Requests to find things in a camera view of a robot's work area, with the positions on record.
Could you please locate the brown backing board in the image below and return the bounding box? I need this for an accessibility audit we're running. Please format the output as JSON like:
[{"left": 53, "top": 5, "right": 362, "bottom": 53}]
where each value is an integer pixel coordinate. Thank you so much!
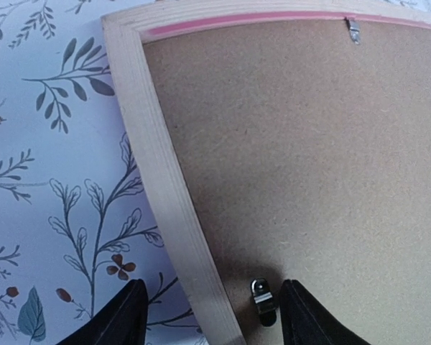
[{"left": 144, "top": 20, "right": 431, "bottom": 344}]

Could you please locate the pink wooden picture frame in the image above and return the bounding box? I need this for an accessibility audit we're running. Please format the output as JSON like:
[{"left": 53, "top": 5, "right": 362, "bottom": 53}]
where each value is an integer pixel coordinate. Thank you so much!
[{"left": 103, "top": 1, "right": 431, "bottom": 344}]

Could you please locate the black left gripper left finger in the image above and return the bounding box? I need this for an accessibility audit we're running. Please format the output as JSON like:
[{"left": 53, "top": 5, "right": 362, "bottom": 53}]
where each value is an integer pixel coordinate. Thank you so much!
[{"left": 59, "top": 280, "right": 149, "bottom": 345}]

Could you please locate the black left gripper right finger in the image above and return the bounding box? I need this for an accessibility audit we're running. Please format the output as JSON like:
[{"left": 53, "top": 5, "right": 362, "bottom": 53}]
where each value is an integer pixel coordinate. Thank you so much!
[{"left": 279, "top": 280, "right": 369, "bottom": 345}]

